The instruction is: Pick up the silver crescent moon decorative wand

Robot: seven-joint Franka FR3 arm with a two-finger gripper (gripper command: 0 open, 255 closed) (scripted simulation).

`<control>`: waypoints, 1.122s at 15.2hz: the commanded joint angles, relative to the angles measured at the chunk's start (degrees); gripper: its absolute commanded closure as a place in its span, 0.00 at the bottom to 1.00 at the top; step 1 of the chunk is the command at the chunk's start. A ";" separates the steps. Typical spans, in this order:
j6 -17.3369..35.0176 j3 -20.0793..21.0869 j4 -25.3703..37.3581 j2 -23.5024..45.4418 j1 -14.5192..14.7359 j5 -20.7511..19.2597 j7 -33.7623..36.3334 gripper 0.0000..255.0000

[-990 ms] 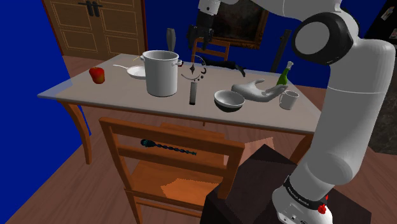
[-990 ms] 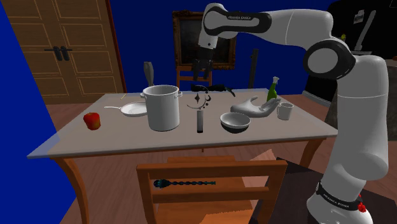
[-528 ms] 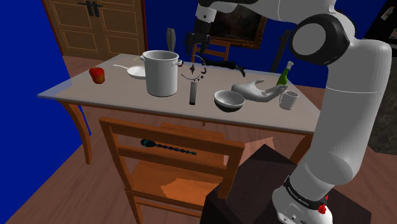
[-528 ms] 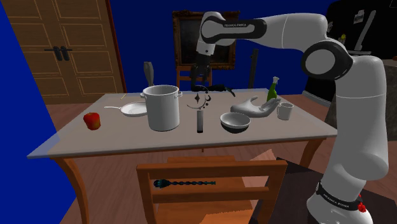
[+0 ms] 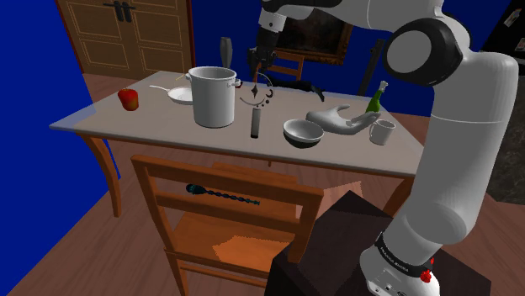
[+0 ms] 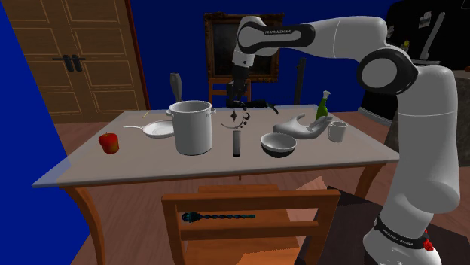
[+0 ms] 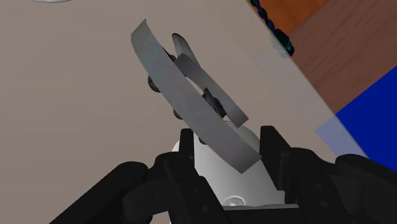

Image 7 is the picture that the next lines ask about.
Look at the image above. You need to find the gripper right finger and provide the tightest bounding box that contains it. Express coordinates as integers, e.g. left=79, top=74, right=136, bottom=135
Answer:
left=259, top=125, right=397, bottom=224

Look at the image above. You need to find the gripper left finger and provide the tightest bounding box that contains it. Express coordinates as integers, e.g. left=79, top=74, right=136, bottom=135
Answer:
left=49, top=128, right=231, bottom=224

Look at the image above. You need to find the white tool with grey blades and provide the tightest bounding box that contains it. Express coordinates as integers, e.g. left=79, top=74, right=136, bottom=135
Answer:
left=130, top=18, right=286, bottom=207

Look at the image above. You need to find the blue rug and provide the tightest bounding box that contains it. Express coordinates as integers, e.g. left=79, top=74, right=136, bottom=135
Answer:
left=335, top=65, right=397, bottom=173

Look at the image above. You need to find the white round dish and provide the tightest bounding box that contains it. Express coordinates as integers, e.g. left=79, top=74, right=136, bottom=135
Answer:
left=29, top=0, right=74, bottom=4

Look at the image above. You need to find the dark teal beaded string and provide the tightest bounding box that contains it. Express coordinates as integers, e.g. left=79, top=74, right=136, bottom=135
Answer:
left=249, top=0, right=295, bottom=57

